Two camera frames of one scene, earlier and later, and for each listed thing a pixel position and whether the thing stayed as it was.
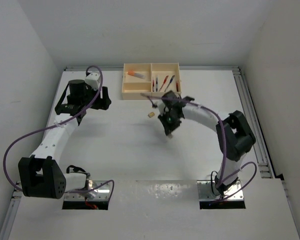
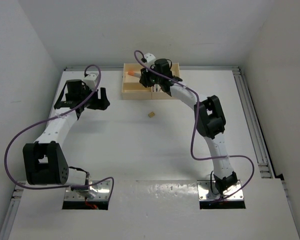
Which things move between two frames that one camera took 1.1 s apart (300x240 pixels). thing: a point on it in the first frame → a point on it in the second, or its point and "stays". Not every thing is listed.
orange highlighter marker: x=136 y=74 stays
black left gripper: x=102 y=103 stays
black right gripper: x=169 y=127 → x=144 y=79
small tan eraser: x=151 y=114 stays
